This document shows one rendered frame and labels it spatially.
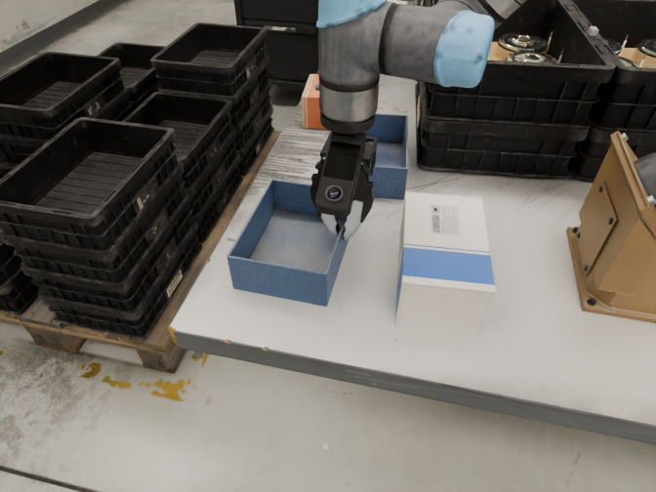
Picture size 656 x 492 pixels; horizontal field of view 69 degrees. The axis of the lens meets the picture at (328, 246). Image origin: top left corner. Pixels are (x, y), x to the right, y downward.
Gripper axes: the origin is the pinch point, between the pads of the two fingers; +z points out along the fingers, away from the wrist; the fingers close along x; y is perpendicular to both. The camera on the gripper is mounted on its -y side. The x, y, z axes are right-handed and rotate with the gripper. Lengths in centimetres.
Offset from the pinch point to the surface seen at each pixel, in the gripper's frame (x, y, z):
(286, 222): 11.3, 6.7, 5.0
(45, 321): 89, 9, 61
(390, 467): -15, -1, 75
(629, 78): -41, 31, -16
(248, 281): 11.8, -10.1, 3.0
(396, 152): -4.4, 34.0, 5.0
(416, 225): -11.1, 1.0, -3.6
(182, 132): 76, 81, 38
